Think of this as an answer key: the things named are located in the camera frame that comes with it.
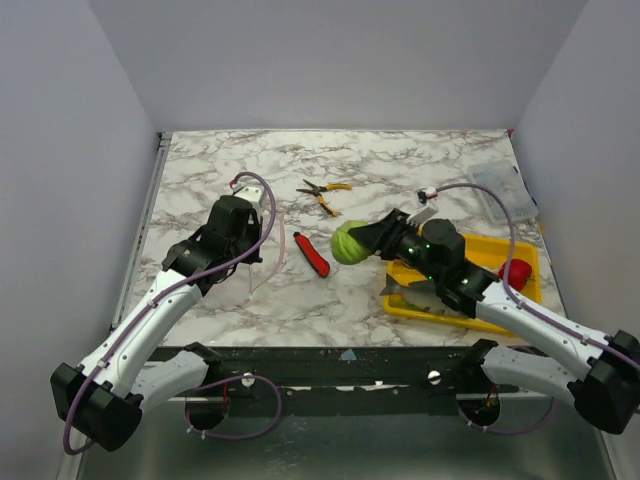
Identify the red toy tomato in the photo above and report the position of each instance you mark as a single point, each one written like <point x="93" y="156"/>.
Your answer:
<point x="519" y="274"/>

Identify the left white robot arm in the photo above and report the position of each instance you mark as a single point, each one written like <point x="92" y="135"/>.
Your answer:
<point x="105" y="396"/>

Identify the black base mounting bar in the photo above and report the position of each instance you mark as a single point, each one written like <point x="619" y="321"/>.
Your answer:
<point x="254" y="382"/>

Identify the grey toy fish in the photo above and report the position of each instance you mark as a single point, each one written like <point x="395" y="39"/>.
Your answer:
<point x="419" y="294"/>

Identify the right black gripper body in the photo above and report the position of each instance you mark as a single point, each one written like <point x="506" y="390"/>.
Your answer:
<point x="391" y="231"/>

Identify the clear plastic screw box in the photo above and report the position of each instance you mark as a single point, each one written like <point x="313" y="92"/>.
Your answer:
<point x="503" y="179"/>

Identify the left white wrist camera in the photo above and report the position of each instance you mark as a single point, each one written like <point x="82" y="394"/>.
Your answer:
<point x="254" y="194"/>

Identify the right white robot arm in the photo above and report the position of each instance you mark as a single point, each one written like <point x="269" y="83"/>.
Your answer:
<point x="595" y="372"/>

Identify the red black utility knife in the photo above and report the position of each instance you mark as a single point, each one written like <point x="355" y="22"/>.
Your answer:
<point x="316" y="261"/>

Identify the yellow plastic tray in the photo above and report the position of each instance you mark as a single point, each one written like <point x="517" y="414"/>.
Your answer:
<point x="487" y="252"/>

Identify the green cabbage toy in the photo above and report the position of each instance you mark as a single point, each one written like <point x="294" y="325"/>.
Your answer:
<point x="345" y="249"/>

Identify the clear zip top bag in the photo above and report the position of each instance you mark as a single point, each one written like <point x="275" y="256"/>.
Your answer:
<point x="264" y="281"/>

